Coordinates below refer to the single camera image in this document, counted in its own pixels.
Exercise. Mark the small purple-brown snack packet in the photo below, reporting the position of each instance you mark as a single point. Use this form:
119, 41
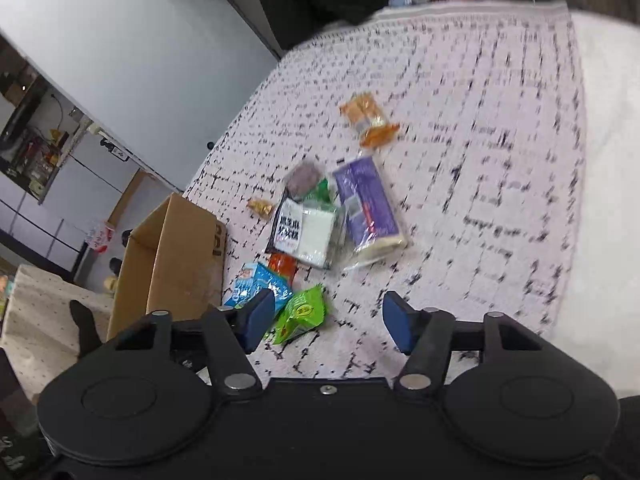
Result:
302, 177

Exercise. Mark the purple bread packet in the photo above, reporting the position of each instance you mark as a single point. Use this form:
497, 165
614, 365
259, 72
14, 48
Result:
367, 210

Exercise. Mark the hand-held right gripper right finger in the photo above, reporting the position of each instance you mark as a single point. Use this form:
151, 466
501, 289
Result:
395, 320

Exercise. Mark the black slipper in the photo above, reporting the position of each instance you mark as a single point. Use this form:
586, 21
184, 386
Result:
127, 237
115, 265

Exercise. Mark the black checked white bed sheet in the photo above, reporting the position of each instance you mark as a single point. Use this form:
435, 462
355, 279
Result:
475, 160

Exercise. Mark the blue snack packet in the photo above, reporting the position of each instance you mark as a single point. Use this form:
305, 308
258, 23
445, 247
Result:
252, 282

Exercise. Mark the small orange candy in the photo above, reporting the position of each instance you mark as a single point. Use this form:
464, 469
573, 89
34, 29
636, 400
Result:
261, 207

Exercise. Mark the cluttered shelf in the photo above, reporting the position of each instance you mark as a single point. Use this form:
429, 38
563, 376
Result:
25, 150

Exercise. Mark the small dark green snack packet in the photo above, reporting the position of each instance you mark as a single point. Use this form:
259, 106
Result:
322, 191

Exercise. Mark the black and white snack packet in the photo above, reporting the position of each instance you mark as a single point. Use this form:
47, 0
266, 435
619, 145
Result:
287, 227

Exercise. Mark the red-orange snack packet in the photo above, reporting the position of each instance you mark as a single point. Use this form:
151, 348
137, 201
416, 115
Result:
282, 265

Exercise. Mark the white patterned cloth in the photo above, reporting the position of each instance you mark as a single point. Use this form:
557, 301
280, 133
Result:
40, 310

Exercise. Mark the dark cloth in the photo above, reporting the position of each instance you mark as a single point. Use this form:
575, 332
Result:
86, 330

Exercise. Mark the red and white plastic bag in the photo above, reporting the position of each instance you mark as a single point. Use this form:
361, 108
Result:
100, 237

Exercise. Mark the bright green snack packet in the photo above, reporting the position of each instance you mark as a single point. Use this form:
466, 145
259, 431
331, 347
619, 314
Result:
300, 312

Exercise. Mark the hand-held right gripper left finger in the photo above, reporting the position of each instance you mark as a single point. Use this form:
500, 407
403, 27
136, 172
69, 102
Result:
260, 317

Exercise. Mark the orange bread packet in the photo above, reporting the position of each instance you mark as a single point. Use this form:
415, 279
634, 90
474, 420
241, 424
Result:
367, 117

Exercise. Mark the brown cardboard box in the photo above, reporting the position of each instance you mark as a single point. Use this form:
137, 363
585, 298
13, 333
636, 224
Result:
170, 260

